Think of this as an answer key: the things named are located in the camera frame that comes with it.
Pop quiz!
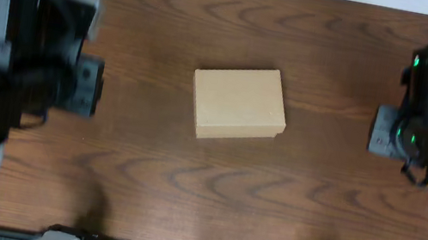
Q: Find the cardboard box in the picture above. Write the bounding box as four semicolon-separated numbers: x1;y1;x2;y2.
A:
193;69;286;138

